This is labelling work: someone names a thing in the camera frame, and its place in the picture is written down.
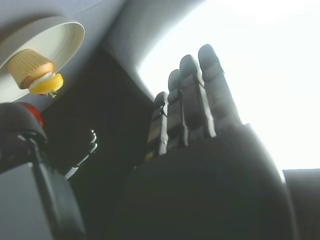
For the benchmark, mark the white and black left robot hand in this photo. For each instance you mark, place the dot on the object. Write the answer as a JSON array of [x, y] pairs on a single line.
[[205, 190]]

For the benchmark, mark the toy cupcake with lemon slice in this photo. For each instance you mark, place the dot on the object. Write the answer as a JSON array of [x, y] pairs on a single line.
[[30, 65]]

